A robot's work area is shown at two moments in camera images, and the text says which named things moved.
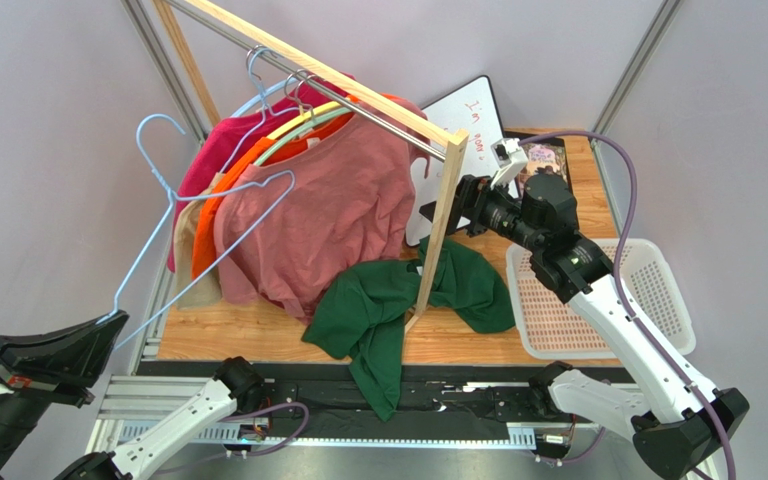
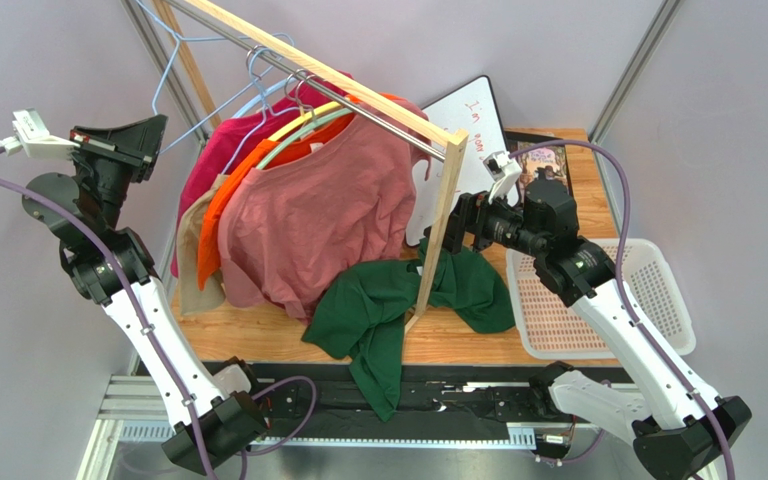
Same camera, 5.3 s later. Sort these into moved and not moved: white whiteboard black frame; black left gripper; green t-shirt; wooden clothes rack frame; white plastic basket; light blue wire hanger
Moved: light blue wire hanger; black left gripper
Not moved: wooden clothes rack frame; white whiteboard black frame; green t-shirt; white plastic basket
